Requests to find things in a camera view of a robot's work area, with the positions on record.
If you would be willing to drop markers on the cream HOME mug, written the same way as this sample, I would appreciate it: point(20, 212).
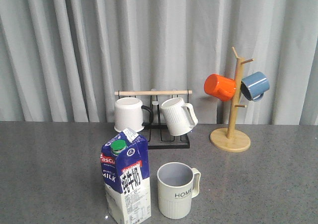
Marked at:
point(178, 184)

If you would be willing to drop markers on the white ribbed mug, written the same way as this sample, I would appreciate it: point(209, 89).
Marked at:
point(179, 116)

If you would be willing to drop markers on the orange mug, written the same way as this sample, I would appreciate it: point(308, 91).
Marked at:
point(220, 87)

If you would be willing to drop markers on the white mug black handle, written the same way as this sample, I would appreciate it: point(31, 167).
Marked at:
point(129, 114)

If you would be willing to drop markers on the wooden mug tree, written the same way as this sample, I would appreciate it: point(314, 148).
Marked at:
point(230, 139)

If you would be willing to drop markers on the blue white milk carton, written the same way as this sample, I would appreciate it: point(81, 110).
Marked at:
point(125, 170)

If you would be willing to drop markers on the black wire mug rack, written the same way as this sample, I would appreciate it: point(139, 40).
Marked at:
point(157, 132)

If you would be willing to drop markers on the blue mug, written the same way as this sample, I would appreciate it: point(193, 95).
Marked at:
point(254, 86)

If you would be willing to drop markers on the grey curtain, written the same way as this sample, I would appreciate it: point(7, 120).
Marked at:
point(63, 60)

